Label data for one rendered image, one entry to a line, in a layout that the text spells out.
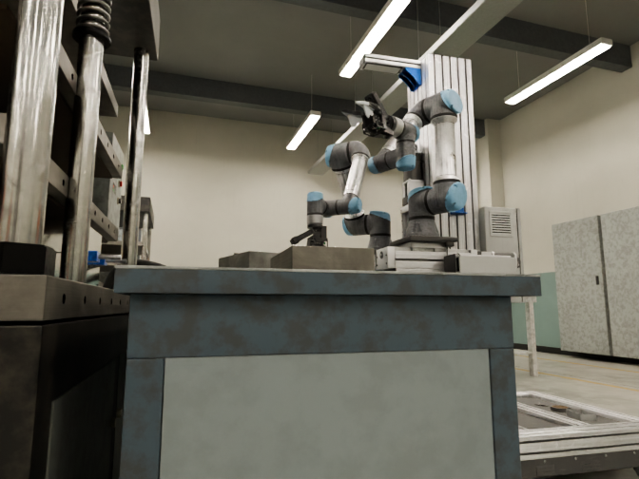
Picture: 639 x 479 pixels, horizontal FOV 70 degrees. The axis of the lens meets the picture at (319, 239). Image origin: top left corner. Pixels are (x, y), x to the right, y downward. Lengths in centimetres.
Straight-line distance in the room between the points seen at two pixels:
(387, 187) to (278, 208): 242
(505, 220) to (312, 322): 180
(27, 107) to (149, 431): 49
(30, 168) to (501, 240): 204
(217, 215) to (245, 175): 95
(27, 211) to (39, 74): 21
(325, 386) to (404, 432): 15
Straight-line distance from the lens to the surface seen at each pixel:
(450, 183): 198
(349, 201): 209
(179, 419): 71
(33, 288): 70
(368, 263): 91
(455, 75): 259
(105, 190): 207
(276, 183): 890
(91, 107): 125
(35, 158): 78
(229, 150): 893
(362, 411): 76
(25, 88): 81
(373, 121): 172
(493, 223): 237
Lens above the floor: 74
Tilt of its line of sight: 8 degrees up
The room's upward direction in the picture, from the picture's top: straight up
